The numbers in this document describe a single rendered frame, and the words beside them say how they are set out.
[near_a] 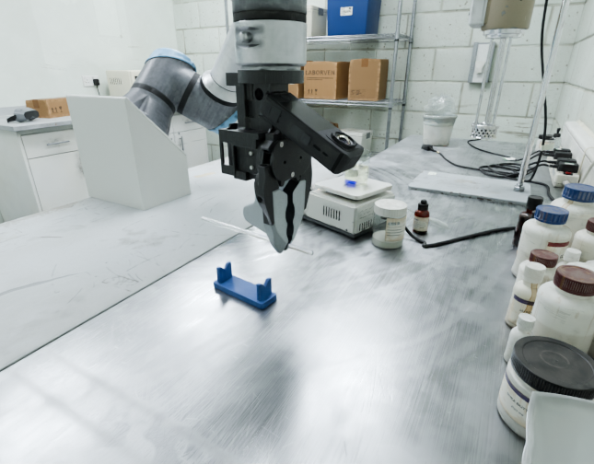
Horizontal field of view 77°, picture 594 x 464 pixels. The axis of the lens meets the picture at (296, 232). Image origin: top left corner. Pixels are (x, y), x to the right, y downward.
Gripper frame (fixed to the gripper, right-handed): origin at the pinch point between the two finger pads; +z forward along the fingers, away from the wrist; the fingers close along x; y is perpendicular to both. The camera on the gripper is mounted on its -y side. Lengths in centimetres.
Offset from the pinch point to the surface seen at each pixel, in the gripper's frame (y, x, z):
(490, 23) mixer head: -4, -72, -30
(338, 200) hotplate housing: 8.5, -27.6, 3.5
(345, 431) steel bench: -15.5, 11.2, 10.4
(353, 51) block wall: 136, -263, -33
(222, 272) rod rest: 11.8, 0.7, 8.0
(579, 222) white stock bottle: -29.8, -38.0, 2.1
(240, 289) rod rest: 8.1, 0.7, 9.5
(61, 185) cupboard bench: 247, -69, 54
